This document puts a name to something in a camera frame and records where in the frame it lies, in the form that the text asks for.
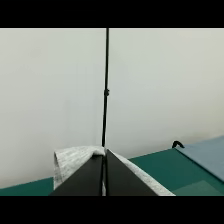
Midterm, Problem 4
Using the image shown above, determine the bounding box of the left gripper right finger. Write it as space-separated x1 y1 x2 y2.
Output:
104 148 159 197

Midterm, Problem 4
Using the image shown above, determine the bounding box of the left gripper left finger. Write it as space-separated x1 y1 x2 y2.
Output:
49 154 104 197

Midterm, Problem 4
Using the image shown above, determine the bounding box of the white checked shirt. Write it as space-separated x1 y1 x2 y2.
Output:
53 145 176 197

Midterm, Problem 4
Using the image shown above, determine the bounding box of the black stand pole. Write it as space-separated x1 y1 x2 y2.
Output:
101 27 111 148

